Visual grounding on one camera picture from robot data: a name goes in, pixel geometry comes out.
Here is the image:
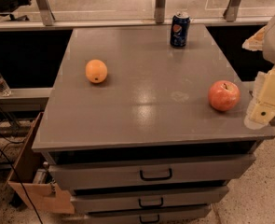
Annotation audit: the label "grey drawer cabinet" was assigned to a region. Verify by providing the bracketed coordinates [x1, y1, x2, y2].
[31, 24, 275, 224]

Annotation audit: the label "brown cardboard box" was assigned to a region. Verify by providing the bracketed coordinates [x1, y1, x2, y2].
[7, 113, 75, 214]

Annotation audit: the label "bottom grey drawer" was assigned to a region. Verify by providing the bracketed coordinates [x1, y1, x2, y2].
[87, 204, 211, 224]

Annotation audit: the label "red apple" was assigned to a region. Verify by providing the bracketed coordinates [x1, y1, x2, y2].
[208, 80, 241, 112]

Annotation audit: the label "middle grey drawer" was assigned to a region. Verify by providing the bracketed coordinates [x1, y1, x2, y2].
[71, 186, 228, 213]

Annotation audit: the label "top grey drawer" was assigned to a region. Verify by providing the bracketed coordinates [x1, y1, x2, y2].
[49, 154, 255, 190]

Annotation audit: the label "orange fruit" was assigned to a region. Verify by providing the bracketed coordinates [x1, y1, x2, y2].
[85, 60, 108, 84]

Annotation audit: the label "metal window railing frame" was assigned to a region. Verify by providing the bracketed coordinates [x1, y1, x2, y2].
[0, 0, 275, 31]

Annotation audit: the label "black floor cable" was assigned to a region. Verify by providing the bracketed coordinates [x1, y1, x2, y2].
[0, 100, 45, 224]

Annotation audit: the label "blue pepsi can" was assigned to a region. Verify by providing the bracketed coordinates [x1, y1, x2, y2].
[170, 12, 190, 48]

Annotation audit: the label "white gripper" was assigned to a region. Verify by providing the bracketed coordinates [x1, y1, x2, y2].
[242, 15, 275, 130]

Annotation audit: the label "grey drawer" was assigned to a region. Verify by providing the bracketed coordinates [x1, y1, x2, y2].
[87, 204, 211, 224]
[71, 186, 228, 213]
[49, 154, 255, 190]

